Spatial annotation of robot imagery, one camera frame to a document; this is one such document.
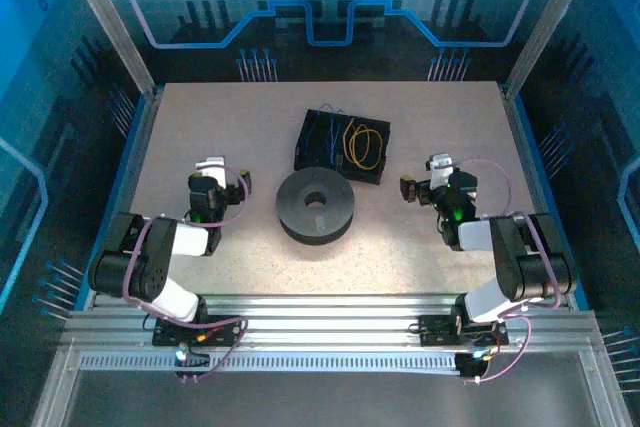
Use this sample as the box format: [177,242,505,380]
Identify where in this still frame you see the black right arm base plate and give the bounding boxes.
[417,313,511,348]

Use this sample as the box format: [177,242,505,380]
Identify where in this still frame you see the grey lower shelf panel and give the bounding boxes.
[64,369,601,427]

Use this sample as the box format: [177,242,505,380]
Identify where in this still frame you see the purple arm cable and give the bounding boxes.
[122,164,251,384]
[451,157,562,384]

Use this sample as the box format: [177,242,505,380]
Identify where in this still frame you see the aluminium frame post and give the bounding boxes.
[501,0,605,101]
[53,0,162,98]

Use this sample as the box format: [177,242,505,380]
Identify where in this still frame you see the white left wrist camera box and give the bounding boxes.
[195,156,227,184]

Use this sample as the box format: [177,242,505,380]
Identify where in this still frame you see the blue cable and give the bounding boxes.
[303,105,352,166]

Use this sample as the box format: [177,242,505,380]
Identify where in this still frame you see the aluminium front rail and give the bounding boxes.
[59,291,609,351]

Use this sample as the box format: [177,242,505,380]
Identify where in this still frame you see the yellow cable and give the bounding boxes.
[342,117,386,170]

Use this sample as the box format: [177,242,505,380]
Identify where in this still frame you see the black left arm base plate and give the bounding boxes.
[151,315,245,348]

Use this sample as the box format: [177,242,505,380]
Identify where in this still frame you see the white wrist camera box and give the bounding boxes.
[195,156,227,184]
[425,152,456,189]

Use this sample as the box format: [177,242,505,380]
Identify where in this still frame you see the aluminium table side rail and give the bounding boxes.
[74,86,164,309]

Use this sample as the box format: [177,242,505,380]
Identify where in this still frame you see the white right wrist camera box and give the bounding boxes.
[425,152,456,189]

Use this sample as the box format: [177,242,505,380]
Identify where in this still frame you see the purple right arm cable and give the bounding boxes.
[451,157,562,384]

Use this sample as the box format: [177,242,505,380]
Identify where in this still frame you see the black cable spool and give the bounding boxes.
[275,168,357,247]

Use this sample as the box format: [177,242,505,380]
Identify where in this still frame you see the black two-compartment tray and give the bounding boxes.
[293,107,392,186]

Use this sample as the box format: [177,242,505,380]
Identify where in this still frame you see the small black controller box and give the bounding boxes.
[173,344,212,381]
[454,350,490,382]

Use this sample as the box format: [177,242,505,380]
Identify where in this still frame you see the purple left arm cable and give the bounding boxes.
[122,164,251,384]

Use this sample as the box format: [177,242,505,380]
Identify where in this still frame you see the slotted cable duct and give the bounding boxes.
[78,350,464,374]

